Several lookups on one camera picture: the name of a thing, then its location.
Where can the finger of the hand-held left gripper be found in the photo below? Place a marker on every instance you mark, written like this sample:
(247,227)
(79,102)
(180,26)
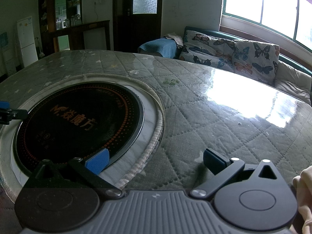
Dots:
(14,113)

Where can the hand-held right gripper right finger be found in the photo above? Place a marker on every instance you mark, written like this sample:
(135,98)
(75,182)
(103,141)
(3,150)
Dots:
(212,161)

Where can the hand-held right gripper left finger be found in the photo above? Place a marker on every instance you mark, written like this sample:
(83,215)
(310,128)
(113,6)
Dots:
(97,162)

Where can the cream sweatshirt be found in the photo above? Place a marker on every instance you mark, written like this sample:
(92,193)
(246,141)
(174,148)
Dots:
(304,195)

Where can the grey quilted star table cover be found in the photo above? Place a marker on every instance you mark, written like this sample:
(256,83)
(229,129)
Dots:
(207,139)

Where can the black round induction cooktop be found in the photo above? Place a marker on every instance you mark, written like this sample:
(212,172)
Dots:
(73,121)

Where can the broom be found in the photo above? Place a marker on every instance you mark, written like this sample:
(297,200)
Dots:
(41,50)

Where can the white refrigerator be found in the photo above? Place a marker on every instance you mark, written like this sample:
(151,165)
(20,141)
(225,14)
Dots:
(26,41)

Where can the dark wooden cabinet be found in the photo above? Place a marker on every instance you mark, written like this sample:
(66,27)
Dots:
(78,35)

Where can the square butterfly print cushion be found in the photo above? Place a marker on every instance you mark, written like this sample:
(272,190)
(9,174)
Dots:
(256,58)

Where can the long butterfly print cushion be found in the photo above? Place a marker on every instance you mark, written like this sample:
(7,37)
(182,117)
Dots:
(207,48)

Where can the beige cushion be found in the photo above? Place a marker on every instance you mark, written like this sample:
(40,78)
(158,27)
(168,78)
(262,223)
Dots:
(292,78)

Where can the blue armrest towel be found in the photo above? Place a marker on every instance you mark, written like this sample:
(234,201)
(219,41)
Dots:
(158,47)

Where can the teal sofa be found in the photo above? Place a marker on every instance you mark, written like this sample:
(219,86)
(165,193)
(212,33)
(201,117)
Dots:
(219,34)

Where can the small pale patterned cloth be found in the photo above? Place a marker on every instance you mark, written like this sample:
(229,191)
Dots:
(175,39)

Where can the dark wooden door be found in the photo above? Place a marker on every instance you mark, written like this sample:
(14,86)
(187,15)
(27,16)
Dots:
(126,29)

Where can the green framed window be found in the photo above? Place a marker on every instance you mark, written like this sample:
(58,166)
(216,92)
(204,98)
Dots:
(268,2)

